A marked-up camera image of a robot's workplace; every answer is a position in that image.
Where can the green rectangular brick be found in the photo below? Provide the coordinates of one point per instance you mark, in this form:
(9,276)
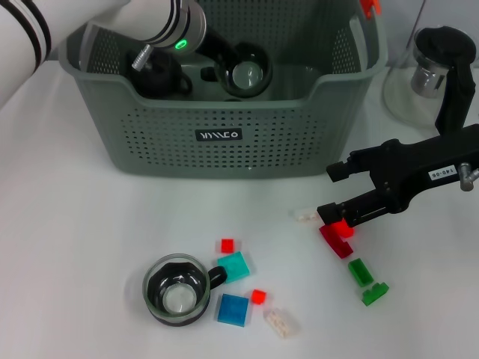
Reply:
(361,272)

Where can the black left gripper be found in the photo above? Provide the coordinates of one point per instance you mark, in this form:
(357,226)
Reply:
(219,48)

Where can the long clear white brick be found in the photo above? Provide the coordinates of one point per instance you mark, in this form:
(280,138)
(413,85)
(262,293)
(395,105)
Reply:
(282,321)

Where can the bright red brick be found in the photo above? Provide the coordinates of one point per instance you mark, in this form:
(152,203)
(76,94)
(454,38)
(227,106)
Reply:
(342,230)

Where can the dark red translucent brick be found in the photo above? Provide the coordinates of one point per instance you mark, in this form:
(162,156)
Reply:
(337,245)

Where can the green stepped brick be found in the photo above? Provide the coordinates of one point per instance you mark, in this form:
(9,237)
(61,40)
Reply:
(374,293)

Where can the dark clay teapot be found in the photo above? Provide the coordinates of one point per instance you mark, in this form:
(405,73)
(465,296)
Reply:
(157,78)

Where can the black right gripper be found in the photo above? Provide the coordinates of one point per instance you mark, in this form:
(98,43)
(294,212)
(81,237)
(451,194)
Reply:
(411,164)

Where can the small red square brick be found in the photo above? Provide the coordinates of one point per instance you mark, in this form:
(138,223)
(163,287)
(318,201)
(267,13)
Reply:
(227,246)

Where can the teal square brick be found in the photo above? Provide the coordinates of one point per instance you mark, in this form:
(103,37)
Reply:
(234,267)

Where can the grey-green perforated storage bin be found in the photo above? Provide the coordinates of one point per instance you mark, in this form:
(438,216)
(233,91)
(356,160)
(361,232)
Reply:
(280,142)

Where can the small white brick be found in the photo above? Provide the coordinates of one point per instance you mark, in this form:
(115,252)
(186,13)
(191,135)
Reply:
(305,215)

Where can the small red sloped brick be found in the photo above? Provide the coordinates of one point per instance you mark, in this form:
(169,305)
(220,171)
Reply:
(259,296)

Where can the blue four-stud brick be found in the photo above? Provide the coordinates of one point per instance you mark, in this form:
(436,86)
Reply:
(232,309)

